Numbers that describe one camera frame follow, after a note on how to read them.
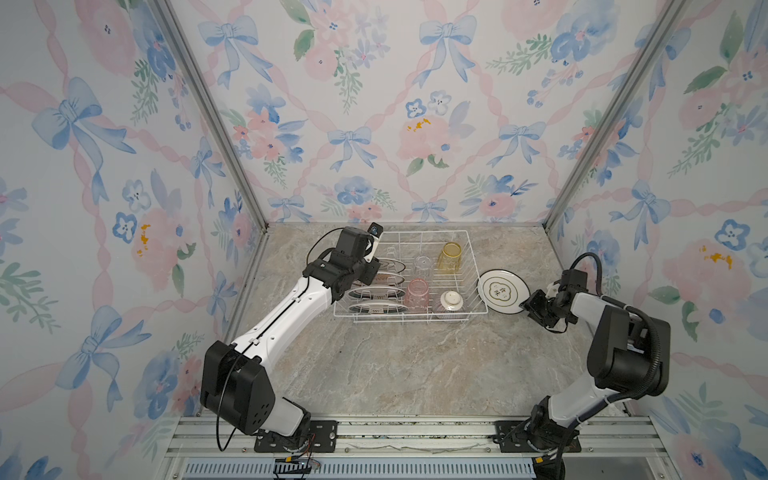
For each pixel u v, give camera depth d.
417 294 0.88
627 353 0.48
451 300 0.91
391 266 0.98
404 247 1.13
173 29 0.71
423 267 0.94
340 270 0.59
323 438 0.75
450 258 0.98
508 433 0.73
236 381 0.41
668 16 0.69
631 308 0.52
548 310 0.81
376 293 0.98
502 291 1.00
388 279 0.95
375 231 0.71
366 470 0.70
